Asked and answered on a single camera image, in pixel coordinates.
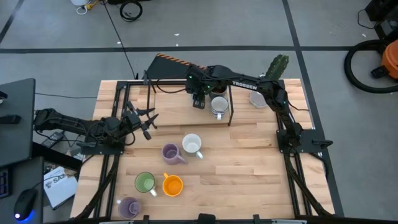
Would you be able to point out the green cactus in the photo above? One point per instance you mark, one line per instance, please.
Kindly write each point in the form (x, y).
(277, 67)

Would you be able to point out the black computer mouse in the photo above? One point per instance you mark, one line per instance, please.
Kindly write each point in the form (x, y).
(25, 203)

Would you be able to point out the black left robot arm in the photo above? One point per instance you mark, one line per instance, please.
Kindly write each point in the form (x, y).
(71, 123)

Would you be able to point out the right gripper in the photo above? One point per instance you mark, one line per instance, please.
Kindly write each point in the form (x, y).
(196, 82)

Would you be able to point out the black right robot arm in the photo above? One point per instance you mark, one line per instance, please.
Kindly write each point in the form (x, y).
(245, 84)

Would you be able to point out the black table-level camera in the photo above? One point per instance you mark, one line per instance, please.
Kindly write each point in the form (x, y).
(208, 218)

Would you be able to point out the white mug blue pattern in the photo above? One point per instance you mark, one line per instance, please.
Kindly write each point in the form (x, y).
(219, 105)

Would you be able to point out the black power adapter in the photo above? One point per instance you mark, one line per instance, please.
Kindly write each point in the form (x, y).
(53, 140)

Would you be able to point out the white plant pot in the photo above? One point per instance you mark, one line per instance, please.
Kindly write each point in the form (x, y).
(258, 100)

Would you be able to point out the orange vacuum cleaner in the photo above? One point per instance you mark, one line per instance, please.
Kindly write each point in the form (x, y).
(391, 60)

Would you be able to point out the black hazard-striped panel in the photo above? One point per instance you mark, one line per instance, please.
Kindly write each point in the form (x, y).
(168, 70)

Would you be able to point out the black rack wooden shelf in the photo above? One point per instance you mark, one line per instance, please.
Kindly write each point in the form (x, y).
(174, 109)

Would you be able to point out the white booklet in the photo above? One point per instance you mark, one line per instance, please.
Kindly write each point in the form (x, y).
(60, 188)

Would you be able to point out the purple and white mug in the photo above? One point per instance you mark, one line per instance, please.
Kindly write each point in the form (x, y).
(127, 208)

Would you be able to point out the orange mug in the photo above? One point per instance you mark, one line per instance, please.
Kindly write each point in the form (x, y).
(173, 186)

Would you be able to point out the black keyboard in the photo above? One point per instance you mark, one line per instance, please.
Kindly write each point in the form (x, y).
(3, 183)

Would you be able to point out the black aluminium rig frame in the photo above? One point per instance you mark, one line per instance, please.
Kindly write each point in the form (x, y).
(290, 180)

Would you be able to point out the green and white mug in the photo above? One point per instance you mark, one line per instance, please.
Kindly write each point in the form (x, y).
(144, 182)

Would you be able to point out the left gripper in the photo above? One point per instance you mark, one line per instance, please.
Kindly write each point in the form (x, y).
(133, 119)

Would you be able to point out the ridged purple mug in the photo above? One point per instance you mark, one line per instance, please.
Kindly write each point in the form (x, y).
(170, 154)

